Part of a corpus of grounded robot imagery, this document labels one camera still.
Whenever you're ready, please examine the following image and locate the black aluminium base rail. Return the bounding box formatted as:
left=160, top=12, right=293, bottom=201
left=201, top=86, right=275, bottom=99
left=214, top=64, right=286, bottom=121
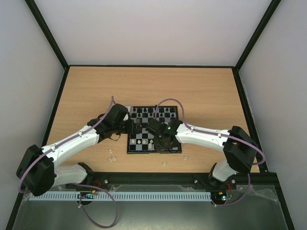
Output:
left=64, top=171, right=279, bottom=191

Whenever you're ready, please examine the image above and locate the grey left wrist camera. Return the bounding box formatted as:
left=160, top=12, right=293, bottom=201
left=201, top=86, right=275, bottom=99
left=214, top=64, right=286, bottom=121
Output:
left=123, top=106, right=133, bottom=121

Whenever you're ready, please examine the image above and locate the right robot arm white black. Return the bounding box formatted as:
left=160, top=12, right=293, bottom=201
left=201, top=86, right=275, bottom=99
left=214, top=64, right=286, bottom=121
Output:
left=145, top=119, right=258, bottom=189

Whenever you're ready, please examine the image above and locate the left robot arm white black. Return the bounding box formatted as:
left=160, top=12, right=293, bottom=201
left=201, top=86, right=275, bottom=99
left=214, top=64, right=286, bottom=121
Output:
left=16, top=103, right=142, bottom=196

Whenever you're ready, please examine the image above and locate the white pawn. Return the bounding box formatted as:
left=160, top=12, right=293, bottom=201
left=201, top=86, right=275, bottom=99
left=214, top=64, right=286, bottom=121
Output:
left=148, top=139, right=153, bottom=150

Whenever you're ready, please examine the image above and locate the white piece pair front left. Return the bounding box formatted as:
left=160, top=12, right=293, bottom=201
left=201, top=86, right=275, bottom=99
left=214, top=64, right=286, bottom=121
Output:
left=108, top=157, right=117, bottom=162

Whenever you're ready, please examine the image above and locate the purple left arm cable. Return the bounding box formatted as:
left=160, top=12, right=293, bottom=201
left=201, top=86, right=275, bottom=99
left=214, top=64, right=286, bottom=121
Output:
left=18, top=95, right=117, bottom=194

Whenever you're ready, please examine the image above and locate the white cable duct strip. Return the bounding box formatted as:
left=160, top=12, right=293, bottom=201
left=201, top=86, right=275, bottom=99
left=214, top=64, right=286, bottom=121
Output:
left=29, top=191, right=212, bottom=202

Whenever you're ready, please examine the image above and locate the black white chessboard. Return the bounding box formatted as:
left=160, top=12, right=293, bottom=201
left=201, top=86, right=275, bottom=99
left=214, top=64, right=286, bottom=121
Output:
left=127, top=105, right=182, bottom=154

